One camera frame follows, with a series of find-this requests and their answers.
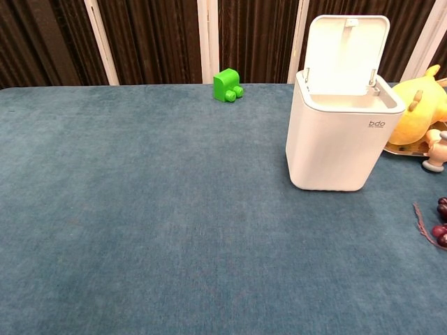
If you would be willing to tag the white plastic lidded bin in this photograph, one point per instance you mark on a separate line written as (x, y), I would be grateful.
(324, 146)

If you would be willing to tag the green toy block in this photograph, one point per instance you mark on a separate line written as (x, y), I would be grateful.
(223, 83)

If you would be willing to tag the blue table mat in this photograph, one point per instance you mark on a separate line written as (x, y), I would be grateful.
(139, 209)

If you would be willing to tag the dark brown curtain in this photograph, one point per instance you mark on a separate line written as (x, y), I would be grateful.
(157, 35)

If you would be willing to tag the rectangular metal tray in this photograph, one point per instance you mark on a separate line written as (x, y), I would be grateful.
(401, 150)

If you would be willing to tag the yellow plush toy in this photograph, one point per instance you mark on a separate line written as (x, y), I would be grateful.
(419, 118)

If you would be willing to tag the dark red grape bunch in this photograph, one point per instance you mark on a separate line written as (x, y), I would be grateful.
(443, 210)

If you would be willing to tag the white frame post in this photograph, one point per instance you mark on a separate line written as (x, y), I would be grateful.
(297, 45)
(208, 42)
(424, 42)
(103, 45)

